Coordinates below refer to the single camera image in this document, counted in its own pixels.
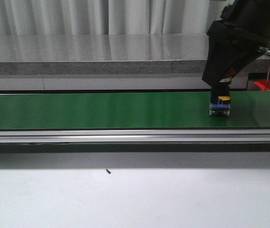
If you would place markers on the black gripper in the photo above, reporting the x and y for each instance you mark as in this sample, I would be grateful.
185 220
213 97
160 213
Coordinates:
252 39

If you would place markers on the red mushroom push button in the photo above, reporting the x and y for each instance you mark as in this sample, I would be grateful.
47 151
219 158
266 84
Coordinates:
220 98

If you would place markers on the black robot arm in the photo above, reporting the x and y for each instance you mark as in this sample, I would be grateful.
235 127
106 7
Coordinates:
242 10

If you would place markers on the green conveyor belt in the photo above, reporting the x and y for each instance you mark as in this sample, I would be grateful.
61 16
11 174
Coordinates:
249 109

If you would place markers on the grey stone counter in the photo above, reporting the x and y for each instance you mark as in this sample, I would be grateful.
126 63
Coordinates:
102 62

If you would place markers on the white curtain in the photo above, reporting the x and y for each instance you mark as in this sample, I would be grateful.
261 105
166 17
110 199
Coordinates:
108 17

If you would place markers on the aluminium conveyor frame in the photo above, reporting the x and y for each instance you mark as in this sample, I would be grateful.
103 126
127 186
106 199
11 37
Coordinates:
147 149

